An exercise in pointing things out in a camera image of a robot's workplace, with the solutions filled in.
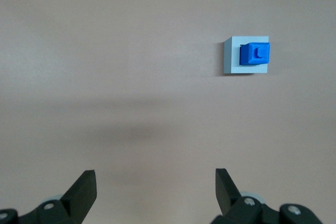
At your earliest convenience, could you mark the gray square base block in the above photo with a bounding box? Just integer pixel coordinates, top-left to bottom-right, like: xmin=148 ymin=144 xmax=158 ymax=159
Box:
xmin=223 ymin=35 xmax=270 ymax=76

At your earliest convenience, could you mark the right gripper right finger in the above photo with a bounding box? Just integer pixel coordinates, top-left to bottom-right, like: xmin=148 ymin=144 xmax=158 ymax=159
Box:
xmin=209 ymin=168 xmax=322 ymax=224

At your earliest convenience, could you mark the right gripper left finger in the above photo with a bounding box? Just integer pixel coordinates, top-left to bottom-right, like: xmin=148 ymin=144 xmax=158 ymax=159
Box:
xmin=0 ymin=170 xmax=97 ymax=224

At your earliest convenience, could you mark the blue plastic part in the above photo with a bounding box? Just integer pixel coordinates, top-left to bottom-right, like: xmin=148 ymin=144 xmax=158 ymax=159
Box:
xmin=239 ymin=41 xmax=271 ymax=67

